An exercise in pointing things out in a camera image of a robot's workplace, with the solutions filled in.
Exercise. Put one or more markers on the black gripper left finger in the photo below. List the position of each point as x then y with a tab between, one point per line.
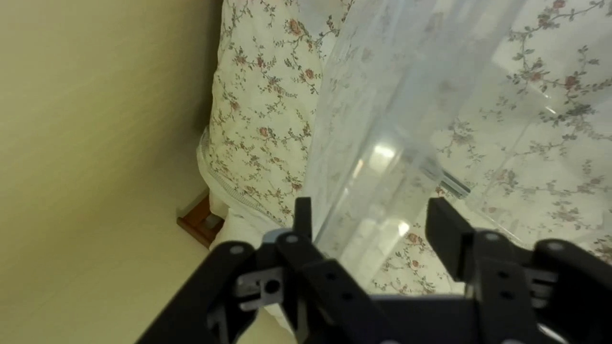
254	306

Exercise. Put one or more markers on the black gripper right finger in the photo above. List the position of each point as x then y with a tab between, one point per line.
541	298

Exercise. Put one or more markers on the empty clear storage crate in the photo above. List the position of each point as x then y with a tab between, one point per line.
560	145

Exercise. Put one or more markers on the dark wooden nightstand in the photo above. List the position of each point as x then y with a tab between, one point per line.
201	222

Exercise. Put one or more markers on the bed with floral bedspread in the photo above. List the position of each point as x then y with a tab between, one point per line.
260	115

